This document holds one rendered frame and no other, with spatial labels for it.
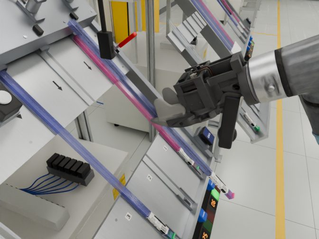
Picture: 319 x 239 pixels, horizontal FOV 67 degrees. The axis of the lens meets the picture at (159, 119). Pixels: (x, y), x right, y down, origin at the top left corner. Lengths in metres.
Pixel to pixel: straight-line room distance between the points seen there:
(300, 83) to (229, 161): 1.49
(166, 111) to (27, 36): 0.29
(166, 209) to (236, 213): 1.00
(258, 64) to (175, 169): 0.39
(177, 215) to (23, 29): 0.52
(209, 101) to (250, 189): 1.34
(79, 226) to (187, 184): 0.35
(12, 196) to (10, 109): 0.47
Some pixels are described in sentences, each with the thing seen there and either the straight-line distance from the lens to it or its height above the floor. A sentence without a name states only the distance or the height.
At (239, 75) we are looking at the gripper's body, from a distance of 0.39.
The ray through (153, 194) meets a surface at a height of 0.80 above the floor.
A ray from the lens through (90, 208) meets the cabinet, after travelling 0.83.
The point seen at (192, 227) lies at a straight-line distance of 0.64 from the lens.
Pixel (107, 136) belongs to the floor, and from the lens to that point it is 2.02.
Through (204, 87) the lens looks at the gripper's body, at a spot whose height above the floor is 1.10.
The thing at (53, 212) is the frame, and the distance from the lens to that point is 0.79.
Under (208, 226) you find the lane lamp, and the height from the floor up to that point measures 0.65.
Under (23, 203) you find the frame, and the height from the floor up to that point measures 0.67.
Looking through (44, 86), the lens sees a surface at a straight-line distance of 0.56.
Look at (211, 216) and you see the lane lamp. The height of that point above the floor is 0.65.
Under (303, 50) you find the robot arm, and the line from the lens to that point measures 0.38.
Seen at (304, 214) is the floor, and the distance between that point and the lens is 1.74.
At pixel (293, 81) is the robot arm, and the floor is 1.13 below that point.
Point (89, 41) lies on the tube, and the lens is 0.50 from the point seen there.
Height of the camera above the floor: 1.29
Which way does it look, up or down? 37 degrees down
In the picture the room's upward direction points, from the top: straight up
